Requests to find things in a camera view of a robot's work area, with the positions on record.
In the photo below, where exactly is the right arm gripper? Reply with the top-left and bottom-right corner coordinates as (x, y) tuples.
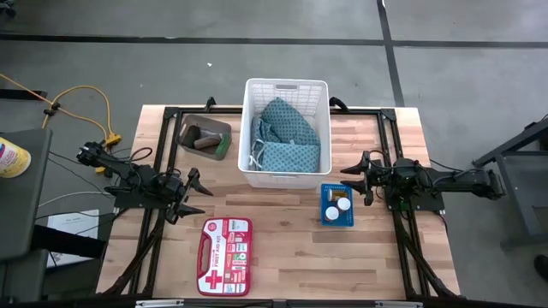
(340, 150), (414, 206)

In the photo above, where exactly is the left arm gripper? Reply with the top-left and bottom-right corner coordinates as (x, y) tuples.
(158, 167), (214, 224)

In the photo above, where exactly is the brown bandage roll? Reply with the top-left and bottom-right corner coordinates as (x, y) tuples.
(193, 135), (223, 151)

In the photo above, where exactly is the green bandage roll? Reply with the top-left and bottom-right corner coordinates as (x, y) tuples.
(215, 134), (232, 157)

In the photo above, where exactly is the black bandage roll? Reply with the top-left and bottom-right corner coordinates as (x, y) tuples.
(184, 124), (202, 149)

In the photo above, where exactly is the large blue patterned gown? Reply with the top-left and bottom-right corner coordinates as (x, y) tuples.
(250, 97), (322, 172)

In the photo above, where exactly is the grey plastic bin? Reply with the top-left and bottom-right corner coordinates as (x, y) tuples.
(175, 113), (233, 162)

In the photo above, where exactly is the small blue plastic basket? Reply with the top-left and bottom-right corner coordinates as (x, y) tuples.
(319, 183), (355, 228)

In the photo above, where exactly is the white perforated plastic basket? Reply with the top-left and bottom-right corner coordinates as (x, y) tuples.
(237, 77), (333, 190)

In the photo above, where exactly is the red first aid kit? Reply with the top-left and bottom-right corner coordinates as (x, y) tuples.
(196, 216), (253, 297)

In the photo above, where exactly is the silver aluminium extrusion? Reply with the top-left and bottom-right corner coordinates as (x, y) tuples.
(135, 299), (185, 308)
(375, 300), (423, 308)

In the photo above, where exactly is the white paper sheet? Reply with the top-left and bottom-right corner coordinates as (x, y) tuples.
(45, 208), (100, 269)

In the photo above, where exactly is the black side table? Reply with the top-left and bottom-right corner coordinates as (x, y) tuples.
(473, 117), (548, 249)

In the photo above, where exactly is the dark grey cart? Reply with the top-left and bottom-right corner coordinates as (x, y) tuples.
(0, 127), (53, 262)

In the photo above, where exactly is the yellow disinfectant wipes canister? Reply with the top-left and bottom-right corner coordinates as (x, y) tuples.
(0, 136), (32, 179)

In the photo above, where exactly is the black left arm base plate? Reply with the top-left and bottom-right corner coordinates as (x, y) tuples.
(113, 190), (172, 210)

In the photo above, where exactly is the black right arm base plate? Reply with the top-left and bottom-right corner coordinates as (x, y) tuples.
(384, 192), (446, 211)

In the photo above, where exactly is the black metal table frame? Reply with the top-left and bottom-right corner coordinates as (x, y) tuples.
(98, 105), (462, 300)

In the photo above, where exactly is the yellow extension cable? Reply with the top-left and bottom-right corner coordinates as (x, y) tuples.
(0, 72), (124, 175)

